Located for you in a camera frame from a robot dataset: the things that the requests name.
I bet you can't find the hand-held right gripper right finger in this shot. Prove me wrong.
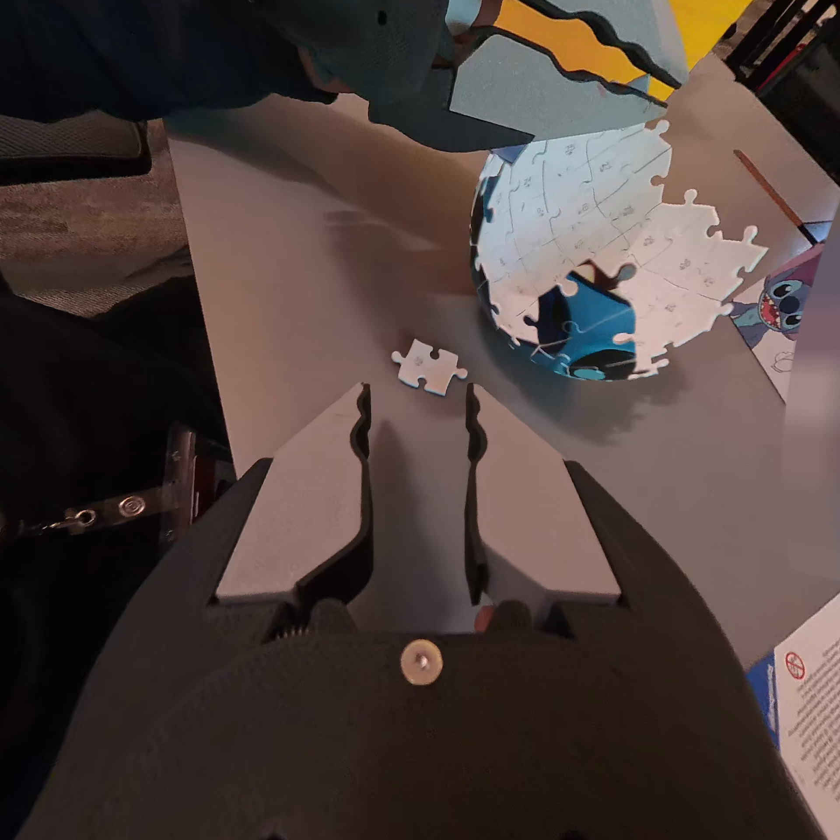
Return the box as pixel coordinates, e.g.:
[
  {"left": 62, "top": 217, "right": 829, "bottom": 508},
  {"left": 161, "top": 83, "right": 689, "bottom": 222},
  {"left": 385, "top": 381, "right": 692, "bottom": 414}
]
[{"left": 463, "top": 384, "right": 622, "bottom": 609}]

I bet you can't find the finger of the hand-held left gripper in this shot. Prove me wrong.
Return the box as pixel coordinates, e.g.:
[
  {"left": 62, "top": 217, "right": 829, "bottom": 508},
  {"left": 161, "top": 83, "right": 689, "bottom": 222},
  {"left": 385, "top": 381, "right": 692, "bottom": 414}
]
[
  {"left": 525, "top": 0, "right": 691, "bottom": 90},
  {"left": 448, "top": 29, "right": 672, "bottom": 142}
]

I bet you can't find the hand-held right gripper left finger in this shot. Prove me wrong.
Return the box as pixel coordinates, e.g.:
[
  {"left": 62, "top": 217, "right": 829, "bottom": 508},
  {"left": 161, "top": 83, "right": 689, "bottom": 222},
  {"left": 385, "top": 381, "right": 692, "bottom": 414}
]
[{"left": 214, "top": 382, "right": 375, "bottom": 606}]

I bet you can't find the partly built puzzle ball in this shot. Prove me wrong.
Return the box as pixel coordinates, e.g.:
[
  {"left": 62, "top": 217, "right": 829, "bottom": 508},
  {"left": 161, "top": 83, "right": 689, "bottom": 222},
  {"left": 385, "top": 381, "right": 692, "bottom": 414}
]
[{"left": 469, "top": 118, "right": 770, "bottom": 383}]

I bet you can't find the white puzzle piece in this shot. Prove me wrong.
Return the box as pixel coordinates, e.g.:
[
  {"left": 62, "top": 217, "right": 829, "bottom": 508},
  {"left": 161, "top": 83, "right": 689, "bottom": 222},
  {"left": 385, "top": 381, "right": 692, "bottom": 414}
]
[{"left": 390, "top": 337, "right": 469, "bottom": 397}]

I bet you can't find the person's left forearm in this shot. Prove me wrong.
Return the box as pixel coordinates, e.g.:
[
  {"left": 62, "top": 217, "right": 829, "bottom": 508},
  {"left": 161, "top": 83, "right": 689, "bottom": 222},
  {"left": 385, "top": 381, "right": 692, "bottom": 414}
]
[{"left": 0, "top": 0, "right": 336, "bottom": 124}]

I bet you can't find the cartoon printed puzzle box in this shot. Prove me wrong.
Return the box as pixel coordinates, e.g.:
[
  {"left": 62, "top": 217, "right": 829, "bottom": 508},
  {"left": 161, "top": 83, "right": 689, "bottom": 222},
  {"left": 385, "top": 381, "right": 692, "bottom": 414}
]
[{"left": 728, "top": 220, "right": 840, "bottom": 404}]

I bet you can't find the badge holder with clip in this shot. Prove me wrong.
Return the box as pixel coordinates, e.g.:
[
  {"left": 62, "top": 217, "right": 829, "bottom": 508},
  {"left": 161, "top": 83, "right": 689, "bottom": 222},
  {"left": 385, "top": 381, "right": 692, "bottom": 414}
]
[{"left": 0, "top": 422, "right": 201, "bottom": 547}]

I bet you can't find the black office chair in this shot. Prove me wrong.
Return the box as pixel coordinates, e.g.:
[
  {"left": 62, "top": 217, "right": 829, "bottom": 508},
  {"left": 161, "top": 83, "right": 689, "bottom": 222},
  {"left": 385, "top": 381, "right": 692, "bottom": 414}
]
[
  {"left": 0, "top": 112, "right": 153, "bottom": 186},
  {"left": 725, "top": 0, "right": 840, "bottom": 155}
]

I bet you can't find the white printed instruction sheet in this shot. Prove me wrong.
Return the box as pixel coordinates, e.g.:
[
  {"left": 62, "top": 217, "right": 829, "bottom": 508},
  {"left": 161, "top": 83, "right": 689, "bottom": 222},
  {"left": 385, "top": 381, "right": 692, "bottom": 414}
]
[{"left": 773, "top": 607, "right": 840, "bottom": 840}]

